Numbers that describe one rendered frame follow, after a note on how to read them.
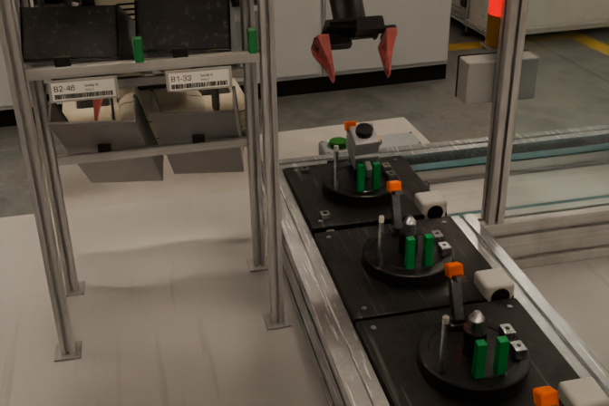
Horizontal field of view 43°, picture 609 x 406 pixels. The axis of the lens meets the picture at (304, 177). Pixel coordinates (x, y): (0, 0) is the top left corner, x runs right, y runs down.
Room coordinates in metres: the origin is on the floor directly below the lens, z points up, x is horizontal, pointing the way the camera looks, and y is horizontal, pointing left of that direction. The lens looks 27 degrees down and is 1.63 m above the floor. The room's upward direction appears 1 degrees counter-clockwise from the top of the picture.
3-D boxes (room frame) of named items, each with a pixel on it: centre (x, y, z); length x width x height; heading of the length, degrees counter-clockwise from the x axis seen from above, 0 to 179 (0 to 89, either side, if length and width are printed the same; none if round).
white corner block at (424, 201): (1.20, -0.22, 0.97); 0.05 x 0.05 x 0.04; 12
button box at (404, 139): (1.50, -0.14, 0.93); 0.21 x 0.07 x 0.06; 102
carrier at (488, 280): (1.02, -0.16, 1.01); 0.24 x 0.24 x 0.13; 12
